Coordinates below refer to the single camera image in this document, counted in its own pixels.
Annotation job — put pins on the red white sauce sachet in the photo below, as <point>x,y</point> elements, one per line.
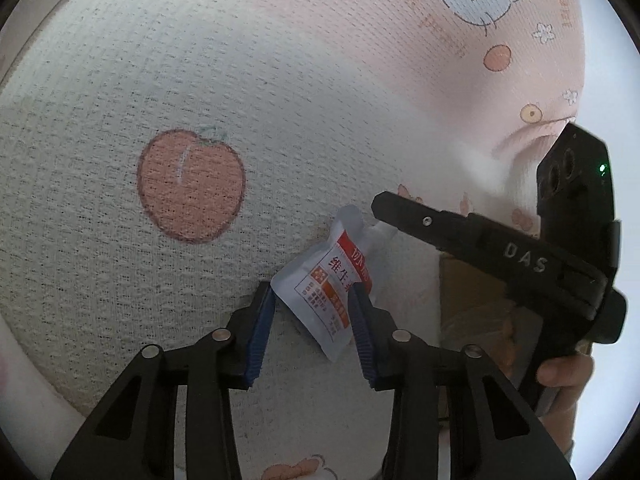
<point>315,285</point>

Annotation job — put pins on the pink Hello Kitty blanket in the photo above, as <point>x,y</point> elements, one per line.
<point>159,158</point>

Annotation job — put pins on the person's right hand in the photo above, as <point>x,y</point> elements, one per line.
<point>568,375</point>

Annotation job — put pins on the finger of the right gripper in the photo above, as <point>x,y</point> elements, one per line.
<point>442,229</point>

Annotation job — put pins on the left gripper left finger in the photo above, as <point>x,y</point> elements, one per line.
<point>130,434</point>

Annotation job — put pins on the brown cardboard box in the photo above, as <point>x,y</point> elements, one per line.
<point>475,309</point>

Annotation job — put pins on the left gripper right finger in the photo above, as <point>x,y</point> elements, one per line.
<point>493,433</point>

